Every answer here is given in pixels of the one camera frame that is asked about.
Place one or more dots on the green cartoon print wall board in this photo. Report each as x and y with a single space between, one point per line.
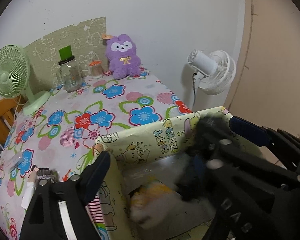
65 37

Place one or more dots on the yellow white soft cloth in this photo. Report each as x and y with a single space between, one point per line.
150 195

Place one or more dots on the small pink card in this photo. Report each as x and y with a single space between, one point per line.
33 170

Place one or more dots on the clear plastic packet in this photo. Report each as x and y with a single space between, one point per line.
15 160

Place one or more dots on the beige door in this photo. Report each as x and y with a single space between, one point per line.
277 55

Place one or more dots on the floral tablecloth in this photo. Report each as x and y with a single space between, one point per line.
130 97

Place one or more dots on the purple plush bunny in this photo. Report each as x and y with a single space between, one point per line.
123 60

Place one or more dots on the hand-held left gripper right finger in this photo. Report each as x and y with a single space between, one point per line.
198 166

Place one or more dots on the small jar with orange lid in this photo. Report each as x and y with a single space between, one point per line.
96 70

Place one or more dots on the green desk fan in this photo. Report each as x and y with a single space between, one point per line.
10 72

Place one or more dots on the glass jar with green lid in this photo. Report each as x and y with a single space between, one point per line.
70 77

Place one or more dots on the white standing fan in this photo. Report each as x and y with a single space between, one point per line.
215 72

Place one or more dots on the white paper packet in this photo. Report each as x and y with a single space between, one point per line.
28 195

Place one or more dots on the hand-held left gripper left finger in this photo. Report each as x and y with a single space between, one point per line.
101 168

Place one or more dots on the wooden chair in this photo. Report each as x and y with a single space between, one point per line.
2 120

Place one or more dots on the yellow cartoon print storage box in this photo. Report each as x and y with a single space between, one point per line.
145 140

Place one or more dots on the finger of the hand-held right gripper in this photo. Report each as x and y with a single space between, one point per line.
240 155
247 130

